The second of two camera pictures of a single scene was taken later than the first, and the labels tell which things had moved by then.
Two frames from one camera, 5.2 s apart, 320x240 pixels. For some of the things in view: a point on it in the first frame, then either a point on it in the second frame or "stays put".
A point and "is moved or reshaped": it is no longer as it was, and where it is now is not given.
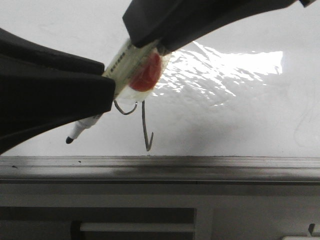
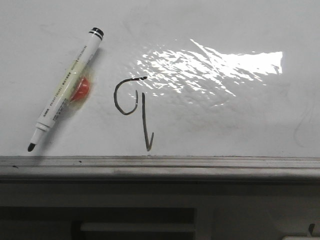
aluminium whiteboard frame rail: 160,170 stays put
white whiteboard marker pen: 121,68 is moved or reshaped
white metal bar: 136,227 stays put
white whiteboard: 249,89 stays put
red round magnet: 145,77 is moved or reshaped
